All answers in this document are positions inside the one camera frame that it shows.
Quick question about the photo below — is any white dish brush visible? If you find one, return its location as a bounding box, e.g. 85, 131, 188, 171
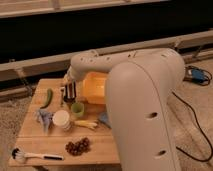
12, 148, 64, 163

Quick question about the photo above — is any bunch of grapes toy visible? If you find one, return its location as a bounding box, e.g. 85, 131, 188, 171
65, 137, 90, 156

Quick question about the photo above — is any white lidded jar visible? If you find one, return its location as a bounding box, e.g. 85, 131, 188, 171
52, 110, 71, 130

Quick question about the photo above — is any metal spoon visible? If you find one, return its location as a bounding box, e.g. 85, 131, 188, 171
60, 87, 64, 107

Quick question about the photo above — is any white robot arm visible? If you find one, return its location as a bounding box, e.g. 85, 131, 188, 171
67, 48, 185, 171

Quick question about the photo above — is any yellow banana toy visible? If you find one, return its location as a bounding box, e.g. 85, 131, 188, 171
74, 120, 98, 130

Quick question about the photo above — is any black cable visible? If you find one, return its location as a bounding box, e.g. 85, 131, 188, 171
171, 66, 213, 163

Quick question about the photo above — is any blue sponge block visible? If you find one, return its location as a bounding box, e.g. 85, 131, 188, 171
98, 112, 110, 128

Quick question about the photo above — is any green plastic cup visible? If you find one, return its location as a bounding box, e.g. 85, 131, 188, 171
71, 102, 84, 118

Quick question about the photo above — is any blue power device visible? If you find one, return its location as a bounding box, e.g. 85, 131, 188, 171
184, 68, 206, 83

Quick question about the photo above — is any orange plastic bin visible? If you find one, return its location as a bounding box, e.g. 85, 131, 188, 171
82, 72, 107, 104

